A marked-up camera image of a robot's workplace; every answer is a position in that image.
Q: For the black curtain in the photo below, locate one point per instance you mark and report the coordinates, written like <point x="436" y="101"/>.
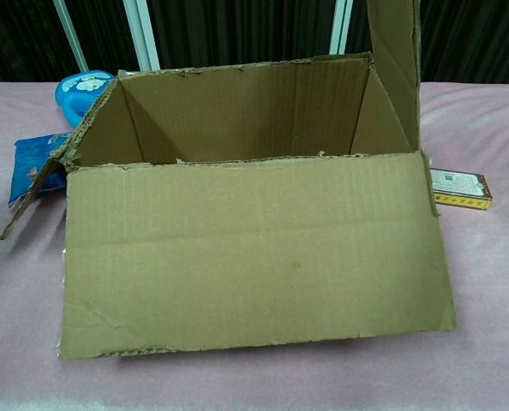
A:
<point x="246" y="30"/>

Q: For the blue detergent bottle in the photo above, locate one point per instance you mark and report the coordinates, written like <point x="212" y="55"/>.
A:
<point x="74" y="92"/>

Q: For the brown cardboard box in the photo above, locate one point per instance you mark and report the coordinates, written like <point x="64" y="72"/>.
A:
<point x="254" y="257"/>

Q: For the pink tablecloth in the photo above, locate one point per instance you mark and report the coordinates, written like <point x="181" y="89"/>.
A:
<point x="486" y="299"/>

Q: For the blue snack bag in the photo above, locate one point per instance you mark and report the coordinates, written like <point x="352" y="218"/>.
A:
<point x="31" y="162"/>

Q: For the wide white frame post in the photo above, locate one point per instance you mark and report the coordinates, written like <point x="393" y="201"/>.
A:
<point x="142" y="32"/>

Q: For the thin white frame post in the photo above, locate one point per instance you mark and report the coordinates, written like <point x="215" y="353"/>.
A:
<point x="70" y="34"/>

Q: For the red and yellow flat box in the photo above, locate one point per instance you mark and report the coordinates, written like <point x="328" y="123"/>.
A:
<point x="462" y="186"/>

